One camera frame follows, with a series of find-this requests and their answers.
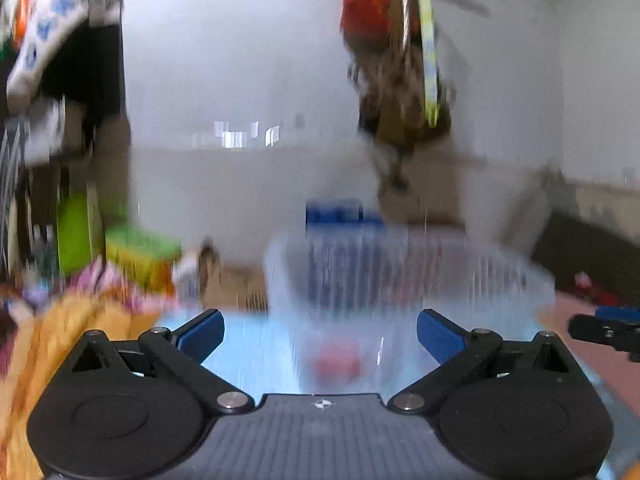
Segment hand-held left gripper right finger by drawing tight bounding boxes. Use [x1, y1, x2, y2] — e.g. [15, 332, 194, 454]
[388, 309, 575, 414]

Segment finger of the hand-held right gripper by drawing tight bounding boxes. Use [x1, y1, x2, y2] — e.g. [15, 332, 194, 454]
[568, 306, 640, 362]

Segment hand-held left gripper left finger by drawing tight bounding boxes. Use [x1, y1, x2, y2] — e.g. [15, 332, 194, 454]
[68, 309, 254, 415]

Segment clear plastic storage bin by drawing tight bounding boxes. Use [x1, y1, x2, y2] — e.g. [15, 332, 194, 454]
[264, 226, 556, 395]

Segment red small object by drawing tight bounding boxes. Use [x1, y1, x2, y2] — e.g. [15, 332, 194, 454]
[314, 344, 362, 382]

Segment green yellow box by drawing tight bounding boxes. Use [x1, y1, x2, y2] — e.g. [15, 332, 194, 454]
[105, 226, 183, 295]

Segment pink patterned cloth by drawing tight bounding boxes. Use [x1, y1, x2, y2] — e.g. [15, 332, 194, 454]
[65, 258, 176, 313]

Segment orange yellow cloth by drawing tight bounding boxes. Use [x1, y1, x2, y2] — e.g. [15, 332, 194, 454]
[0, 292, 162, 480]

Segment cardboard box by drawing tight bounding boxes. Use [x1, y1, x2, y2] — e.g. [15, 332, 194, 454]
[378, 146, 466, 226]

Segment green plastic board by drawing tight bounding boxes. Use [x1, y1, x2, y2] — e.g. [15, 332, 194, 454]
[56, 194, 104, 277]

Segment blue box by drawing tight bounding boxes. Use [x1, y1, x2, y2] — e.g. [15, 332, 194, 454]
[305, 199, 386, 228]

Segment brown hanging clothes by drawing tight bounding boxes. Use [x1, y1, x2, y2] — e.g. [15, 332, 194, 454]
[348, 35, 457, 191]

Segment dark shelf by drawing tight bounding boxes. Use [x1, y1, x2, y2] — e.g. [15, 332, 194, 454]
[0, 20, 132, 281]

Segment red hanging bag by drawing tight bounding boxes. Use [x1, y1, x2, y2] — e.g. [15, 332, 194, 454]
[340, 0, 393, 41]

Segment white blue printed cloth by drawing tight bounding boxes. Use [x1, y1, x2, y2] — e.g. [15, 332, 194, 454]
[6, 0, 121, 110]

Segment yellow hanging strap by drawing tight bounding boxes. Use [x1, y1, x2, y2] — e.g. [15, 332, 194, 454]
[411, 0, 441, 128]

